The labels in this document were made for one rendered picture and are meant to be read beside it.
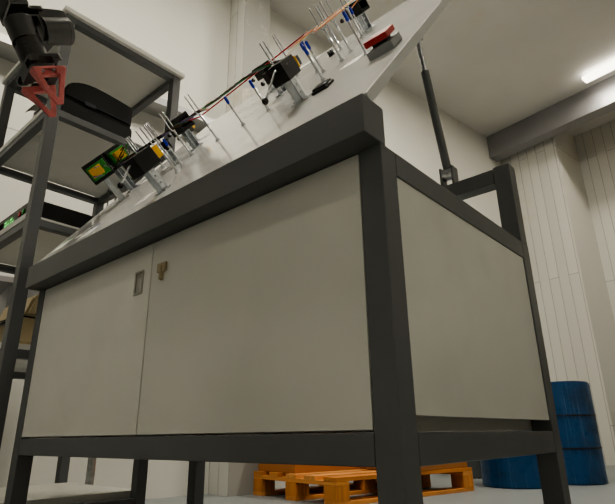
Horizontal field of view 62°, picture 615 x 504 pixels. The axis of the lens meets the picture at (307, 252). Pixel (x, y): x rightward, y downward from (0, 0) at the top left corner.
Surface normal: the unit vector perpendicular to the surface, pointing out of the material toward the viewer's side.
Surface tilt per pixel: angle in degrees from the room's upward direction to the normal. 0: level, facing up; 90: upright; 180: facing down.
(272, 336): 90
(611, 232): 90
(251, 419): 90
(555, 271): 90
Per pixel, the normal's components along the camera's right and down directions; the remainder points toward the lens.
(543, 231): -0.77, -0.20
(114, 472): 0.63, -0.27
